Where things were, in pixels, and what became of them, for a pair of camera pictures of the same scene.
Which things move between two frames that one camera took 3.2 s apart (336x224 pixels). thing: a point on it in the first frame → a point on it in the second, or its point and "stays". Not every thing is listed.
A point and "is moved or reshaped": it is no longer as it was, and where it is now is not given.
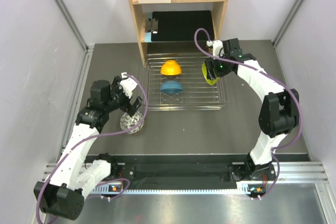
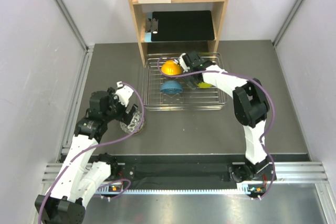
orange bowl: [170, 67] stays
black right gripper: [210, 73] → [191, 85]
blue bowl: [171, 87] stays
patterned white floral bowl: [127, 121] stays
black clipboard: [180, 26] stays
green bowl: [211, 82] is moved or reshaped
